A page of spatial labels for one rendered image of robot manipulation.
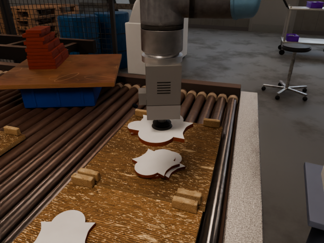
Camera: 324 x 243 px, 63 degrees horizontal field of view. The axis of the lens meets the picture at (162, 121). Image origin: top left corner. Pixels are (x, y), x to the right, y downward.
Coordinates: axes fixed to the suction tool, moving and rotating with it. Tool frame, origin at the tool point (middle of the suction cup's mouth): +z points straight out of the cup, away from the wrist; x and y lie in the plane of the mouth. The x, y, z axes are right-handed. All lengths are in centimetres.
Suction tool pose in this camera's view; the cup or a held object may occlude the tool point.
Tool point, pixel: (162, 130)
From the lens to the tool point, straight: 55.8
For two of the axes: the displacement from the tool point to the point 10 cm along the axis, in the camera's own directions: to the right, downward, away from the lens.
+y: 0.7, 4.6, -8.8
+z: 0.0, 8.9, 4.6
